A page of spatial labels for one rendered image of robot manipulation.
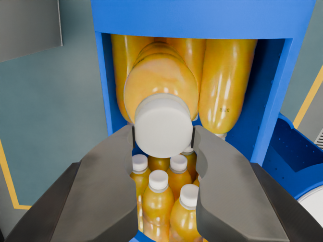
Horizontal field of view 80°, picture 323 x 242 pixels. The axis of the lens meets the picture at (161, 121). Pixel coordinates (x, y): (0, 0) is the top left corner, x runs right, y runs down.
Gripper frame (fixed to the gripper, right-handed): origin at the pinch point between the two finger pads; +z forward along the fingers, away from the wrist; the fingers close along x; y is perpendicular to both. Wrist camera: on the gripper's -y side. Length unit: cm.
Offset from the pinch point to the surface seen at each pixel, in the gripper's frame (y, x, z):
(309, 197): 37, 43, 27
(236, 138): 16.8, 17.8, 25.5
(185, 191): 21.1, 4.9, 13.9
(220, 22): -6.5, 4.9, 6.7
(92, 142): 88, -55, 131
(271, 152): 36, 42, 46
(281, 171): 38, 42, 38
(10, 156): 104, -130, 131
